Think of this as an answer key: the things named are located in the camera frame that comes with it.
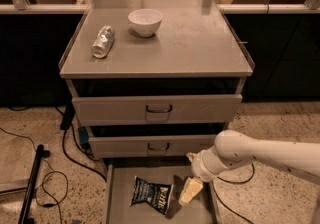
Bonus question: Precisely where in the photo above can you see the black cable right side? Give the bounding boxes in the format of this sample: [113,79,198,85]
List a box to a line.
[211,163,256,224]

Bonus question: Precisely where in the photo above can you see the white horizontal rail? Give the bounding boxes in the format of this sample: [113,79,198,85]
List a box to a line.
[0,4,320,14]

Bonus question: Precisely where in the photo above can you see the white ceramic bowl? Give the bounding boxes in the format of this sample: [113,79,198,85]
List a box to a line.
[128,9,163,37]

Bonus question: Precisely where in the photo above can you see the grey drawer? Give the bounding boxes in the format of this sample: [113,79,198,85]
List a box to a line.
[102,156,222,224]
[89,134,216,158]
[72,94,242,126]

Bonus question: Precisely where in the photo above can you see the blue chip bag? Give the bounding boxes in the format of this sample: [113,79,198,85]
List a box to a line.
[130,177,174,215]

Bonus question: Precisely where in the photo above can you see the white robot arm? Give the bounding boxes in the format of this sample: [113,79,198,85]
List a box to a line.
[178,130,320,206]

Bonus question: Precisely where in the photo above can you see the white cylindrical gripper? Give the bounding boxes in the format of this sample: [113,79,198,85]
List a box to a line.
[178,146,233,206]

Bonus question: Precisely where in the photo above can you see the thin black looped cable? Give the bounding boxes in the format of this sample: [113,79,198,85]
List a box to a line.
[0,126,70,224]

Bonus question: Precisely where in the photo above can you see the bottom grey drawer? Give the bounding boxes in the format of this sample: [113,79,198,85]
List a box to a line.
[102,156,222,224]

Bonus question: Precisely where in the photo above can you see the top grey drawer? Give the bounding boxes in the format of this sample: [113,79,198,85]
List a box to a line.
[72,94,242,126]

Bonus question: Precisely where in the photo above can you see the grey drawer cabinet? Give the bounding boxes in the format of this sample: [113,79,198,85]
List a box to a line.
[58,0,256,224]

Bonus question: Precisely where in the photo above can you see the black floor cable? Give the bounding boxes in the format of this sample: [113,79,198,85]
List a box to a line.
[54,106,108,182]

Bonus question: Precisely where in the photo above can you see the black power adapter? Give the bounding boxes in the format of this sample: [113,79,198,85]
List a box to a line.
[60,102,75,130]

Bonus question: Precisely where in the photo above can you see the middle grey drawer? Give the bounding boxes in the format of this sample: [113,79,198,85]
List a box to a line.
[89,134,216,158]

